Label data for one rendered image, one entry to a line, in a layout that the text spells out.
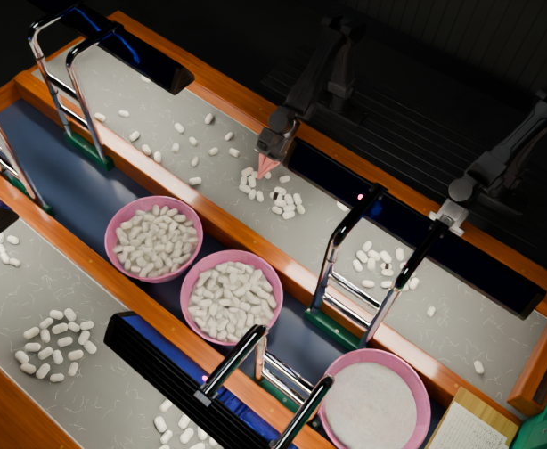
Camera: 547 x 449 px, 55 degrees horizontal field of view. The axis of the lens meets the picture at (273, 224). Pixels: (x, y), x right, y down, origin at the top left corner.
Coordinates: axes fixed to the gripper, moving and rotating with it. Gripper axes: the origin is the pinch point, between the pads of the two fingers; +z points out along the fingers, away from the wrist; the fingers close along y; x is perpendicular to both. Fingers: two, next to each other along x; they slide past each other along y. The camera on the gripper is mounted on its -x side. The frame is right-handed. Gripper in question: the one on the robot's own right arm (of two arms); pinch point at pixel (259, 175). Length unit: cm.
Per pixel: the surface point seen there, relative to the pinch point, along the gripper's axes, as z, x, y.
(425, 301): 3, 0, 59
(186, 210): 17.6, -14.4, -8.6
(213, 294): 29.1, -22.8, 14.4
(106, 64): -2, 4, -72
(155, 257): 30.4, -24.3, -5.1
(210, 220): 15.8, -14.2, -0.6
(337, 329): 20, -12, 45
